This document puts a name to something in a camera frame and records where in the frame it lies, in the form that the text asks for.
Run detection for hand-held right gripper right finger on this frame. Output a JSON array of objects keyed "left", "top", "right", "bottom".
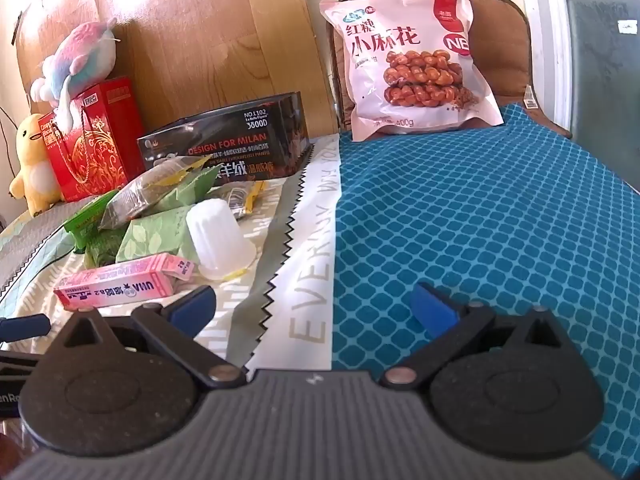
[{"left": 382, "top": 282, "right": 566, "bottom": 388}]

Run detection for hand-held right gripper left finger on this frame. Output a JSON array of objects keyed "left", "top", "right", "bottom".
[{"left": 62, "top": 285, "right": 247, "bottom": 392}]

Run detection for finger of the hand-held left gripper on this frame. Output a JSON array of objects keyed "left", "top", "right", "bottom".
[
  {"left": 0, "top": 314, "right": 52, "bottom": 343},
  {"left": 0, "top": 352, "right": 43, "bottom": 378}
]

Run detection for white jelly cup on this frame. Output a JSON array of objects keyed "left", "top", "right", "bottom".
[{"left": 185, "top": 199, "right": 258, "bottom": 281}]

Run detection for green leaf print packet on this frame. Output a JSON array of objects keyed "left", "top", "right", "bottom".
[{"left": 116, "top": 205, "right": 201, "bottom": 263}]

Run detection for pink carton box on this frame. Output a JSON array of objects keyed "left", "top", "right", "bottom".
[{"left": 53, "top": 253, "right": 195, "bottom": 311}]

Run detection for dark green snack packet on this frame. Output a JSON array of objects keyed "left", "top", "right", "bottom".
[{"left": 82, "top": 230, "right": 131, "bottom": 268}]

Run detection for small dark yellow packet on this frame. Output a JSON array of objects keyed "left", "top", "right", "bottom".
[{"left": 220, "top": 182, "right": 266, "bottom": 221}]

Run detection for light green serrated packet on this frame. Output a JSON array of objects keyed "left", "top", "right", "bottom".
[{"left": 150, "top": 167, "right": 221, "bottom": 211}]

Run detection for clear dark seed packet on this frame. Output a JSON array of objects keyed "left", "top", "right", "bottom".
[{"left": 100, "top": 155, "right": 211, "bottom": 231}]

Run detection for bright green snack packet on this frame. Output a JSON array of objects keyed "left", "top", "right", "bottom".
[{"left": 64, "top": 192, "right": 121, "bottom": 236}]

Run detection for black tin box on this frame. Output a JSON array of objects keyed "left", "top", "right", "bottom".
[{"left": 137, "top": 91, "right": 313, "bottom": 181}]

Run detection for blue patterned cloth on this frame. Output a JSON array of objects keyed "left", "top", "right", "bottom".
[{"left": 330, "top": 102, "right": 640, "bottom": 480}]

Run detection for patterned bedsheet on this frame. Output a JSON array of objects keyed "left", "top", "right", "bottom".
[{"left": 0, "top": 135, "right": 343, "bottom": 376}]

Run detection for yellow plush toy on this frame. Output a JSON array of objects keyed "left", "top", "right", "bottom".
[{"left": 9, "top": 112, "right": 63, "bottom": 218}]

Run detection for red gift box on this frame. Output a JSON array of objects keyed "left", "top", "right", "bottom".
[{"left": 37, "top": 77, "right": 146, "bottom": 203}]

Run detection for brown cushion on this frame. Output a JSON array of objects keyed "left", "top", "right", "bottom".
[{"left": 325, "top": 0, "right": 573, "bottom": 140}]

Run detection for pastel plush toy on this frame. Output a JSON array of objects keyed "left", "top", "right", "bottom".
[{"left": 30, "top": 17, "right": 121, "bottom": 126}]

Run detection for wooden headboard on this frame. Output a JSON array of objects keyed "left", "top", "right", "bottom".
[{"left": 15, "top": 0, "right": 341, "bottom": 136}]

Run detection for large pink snack bag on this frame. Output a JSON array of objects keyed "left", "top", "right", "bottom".
[{"left": 319, "top": 0, "right": 505, "bottom": 142}]

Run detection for glass door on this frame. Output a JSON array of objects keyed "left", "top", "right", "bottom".
[{"left": 530, "top": 0, "right": 640, "bottom": 186}]

